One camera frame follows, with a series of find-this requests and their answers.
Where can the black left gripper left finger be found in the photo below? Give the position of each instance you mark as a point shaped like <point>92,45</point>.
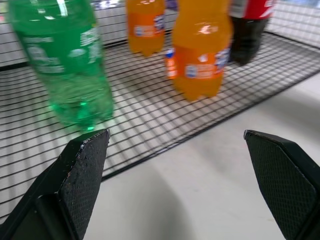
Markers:
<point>80,180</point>

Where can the orange soda bottle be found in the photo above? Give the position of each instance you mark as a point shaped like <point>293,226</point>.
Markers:
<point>200,55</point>
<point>146,27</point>

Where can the dark cola bottle red label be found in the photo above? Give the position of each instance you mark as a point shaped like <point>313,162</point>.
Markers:
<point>246,35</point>

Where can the green soda bottle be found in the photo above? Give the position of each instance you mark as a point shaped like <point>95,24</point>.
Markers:
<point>65,57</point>

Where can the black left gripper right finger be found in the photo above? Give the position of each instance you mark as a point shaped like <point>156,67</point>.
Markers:
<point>282,180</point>

